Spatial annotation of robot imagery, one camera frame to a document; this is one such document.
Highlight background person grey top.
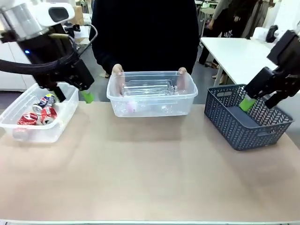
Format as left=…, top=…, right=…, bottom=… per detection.
left=198, top=0, right=238, bottom=69

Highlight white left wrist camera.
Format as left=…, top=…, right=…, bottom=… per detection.
left=37, top=6, right=76, bottom=28

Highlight cardboard box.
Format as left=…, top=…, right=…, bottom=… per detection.
left=73, top=6, right=85, bottom=25

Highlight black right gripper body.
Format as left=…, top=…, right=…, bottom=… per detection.
left=267, top=30, right=300, bottom=78

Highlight clear plastic bin with cans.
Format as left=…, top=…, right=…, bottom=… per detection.
left=0, top=82, right=80, bottom=144

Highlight crushed red soda can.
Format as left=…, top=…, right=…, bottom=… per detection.
left=16, top=112, right=39, bottom=126

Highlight person left hand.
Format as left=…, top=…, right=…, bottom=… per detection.
left=176, top=67, right=188, bottom=91

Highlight large white background table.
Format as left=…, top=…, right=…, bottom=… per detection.
left=200, top=37, right=280, bottom=90

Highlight person torso black sweater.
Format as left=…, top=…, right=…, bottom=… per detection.
left=91, top=0, right=200, bottom=76

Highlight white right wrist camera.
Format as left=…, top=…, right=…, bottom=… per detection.
left=254, top=25, right=280, bottom=43

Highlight blue soda can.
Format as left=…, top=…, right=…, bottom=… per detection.
left=32, top=93, right=58, bottom=113

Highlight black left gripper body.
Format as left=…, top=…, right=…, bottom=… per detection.
left=17, top=24, right=95, bottom=91

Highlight white cabinet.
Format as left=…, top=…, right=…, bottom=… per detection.
left=0, top=41, right=38, bottom=91

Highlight thin black camera cable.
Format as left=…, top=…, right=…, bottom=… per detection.
left=50, top=22, right=98, bottom=57

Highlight dark grey woven plastic basket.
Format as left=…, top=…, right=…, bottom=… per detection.
left=203, top=83, right=294, bottom=151

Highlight background person dark clothes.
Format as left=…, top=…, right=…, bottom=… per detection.
left=234, top=0, right=267, bottom=38

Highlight small crumpled clear bottle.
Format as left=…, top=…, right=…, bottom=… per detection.
left=160, top=105, right=175, bottom=114

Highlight clear plastic bottle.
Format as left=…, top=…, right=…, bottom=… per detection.
left=121, top=79, right=180, bottom=98

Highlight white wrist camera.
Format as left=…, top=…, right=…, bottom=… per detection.
left=37, top=6, right=76, bottom=28
left=254, top=25, right=280, bottom=43

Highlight clear bottle with pink label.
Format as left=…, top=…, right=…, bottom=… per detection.
left=125, top=101, right=139, bottom=114

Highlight person right hand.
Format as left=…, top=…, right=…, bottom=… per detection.
left=111, top=63, right=125, bottom=97

